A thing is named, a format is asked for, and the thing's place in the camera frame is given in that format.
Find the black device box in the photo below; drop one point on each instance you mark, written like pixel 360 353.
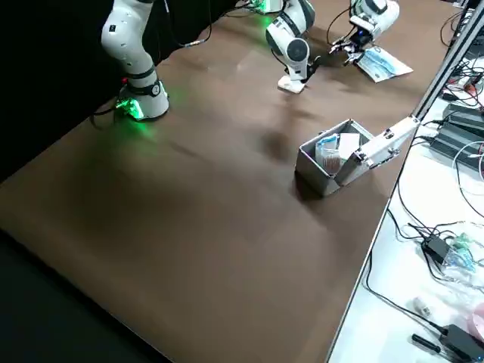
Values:
pixel 461 340

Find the aluminium frame post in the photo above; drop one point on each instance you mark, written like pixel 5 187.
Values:
pixel 442 68

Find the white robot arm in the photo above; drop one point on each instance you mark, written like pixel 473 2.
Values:
pixel 125 45
pixel 382 11

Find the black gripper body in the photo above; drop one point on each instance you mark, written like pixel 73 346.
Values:
pixel 312 68
pixel 361 39

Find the small black adapter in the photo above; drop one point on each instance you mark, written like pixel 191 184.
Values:
pixel 435 247

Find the silver aluminium case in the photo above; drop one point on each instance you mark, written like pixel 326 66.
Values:
pixel 317 174

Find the cotton swab pack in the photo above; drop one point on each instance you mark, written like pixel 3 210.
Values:
pixel 334 162

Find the small white medicine box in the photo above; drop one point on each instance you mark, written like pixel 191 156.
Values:
pixel 291 86

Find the clear bag green parts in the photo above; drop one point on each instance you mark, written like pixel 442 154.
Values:
pixel 459 257

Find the black power brick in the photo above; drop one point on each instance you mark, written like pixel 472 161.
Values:
pixel 453 147
pixel 465 117

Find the blue white supply packet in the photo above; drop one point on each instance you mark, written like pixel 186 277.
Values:
pixel 327 145

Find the small white carton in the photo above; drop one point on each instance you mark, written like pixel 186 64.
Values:
pixel 348 145

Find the white blue face mask packet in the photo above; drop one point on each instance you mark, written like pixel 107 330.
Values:
pixel 399 66
pixel 378 73

